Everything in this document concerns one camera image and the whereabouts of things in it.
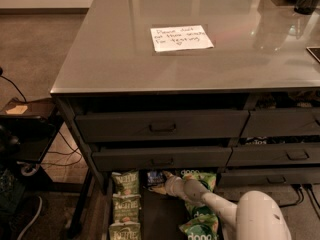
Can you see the green kettle chip bag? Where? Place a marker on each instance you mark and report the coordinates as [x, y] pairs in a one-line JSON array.
[[125, 231], [126, 183], [126, 208]]

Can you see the grey metal drawer cabinet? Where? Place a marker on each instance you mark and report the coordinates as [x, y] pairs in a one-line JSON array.
[[259, 61]]

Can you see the green kettle chip bag back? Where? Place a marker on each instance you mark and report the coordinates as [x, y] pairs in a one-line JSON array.
[[126, 183]]

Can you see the blue chip bag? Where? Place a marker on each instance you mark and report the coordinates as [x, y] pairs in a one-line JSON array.
[[155, 178]]

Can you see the green dang bag front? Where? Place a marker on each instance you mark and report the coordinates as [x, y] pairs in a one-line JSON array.
[[204, 227]]

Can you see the bottom right drawer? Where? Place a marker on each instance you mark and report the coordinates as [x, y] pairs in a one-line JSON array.
[[273, 176]]

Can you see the green dang bag rearmost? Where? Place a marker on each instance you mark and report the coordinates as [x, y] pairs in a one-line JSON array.
[[190, 172]]

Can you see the white handwritten paper note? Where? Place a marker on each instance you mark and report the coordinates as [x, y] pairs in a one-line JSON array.
[[180, 38]]

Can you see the top right drawer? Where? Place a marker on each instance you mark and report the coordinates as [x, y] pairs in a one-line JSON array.
[[283, 122]]

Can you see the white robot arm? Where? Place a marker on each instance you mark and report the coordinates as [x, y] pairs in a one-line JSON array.
[[256, 216]]

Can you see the dark snack bags middle right drawer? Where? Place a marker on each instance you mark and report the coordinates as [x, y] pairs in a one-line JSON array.
[[280, 140]]

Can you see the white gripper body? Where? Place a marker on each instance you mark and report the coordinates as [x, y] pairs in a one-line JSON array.
[[174, 186]]

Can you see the tan sticky note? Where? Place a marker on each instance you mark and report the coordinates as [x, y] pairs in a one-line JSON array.
[[17, 110]]

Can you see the dark tablet on counter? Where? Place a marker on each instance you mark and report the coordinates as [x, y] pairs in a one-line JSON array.
[[314, 52]]

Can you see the green dang bag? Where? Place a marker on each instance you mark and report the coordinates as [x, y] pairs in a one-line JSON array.
[[196, 211], [207, 179], [204, 227]]

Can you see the dark side table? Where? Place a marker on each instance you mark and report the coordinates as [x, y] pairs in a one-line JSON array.
[[27, 137]]

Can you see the green kettle chip bag middle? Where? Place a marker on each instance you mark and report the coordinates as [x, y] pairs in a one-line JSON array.
[[126, 208]]

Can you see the green kettle chip bag front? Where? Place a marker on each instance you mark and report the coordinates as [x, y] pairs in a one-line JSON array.
[[125, 231]]

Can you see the top left drawer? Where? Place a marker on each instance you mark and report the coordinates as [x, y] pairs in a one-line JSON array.
[[161, 125]]

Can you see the middle left drawer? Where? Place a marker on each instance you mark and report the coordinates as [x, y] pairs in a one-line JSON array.
[[158, 158]]

